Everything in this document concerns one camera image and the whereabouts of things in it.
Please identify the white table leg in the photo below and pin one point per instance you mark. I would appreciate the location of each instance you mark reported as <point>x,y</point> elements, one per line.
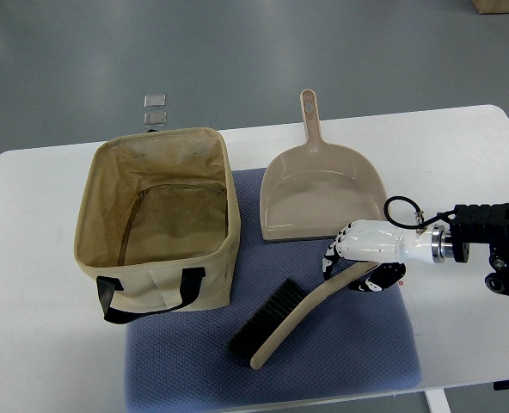
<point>437,401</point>

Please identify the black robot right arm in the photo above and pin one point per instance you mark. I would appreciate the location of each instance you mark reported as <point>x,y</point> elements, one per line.
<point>451,233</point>

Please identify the pink hand broom black bristles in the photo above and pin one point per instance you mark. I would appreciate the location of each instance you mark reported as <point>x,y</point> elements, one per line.
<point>283,311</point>

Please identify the cardboard box corner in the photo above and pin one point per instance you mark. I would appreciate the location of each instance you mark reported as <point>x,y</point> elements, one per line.
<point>491,6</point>

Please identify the lower metal floor plate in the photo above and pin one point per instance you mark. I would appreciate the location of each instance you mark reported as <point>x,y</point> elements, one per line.
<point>155,118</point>

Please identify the yellow fabric bag black handle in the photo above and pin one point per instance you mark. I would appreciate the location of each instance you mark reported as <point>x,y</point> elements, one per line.
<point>159,224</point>

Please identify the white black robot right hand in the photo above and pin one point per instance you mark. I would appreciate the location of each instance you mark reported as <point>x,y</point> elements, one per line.
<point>381,242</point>

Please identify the pink plastic dustpan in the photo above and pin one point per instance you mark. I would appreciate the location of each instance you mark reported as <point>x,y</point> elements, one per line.
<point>313,190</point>

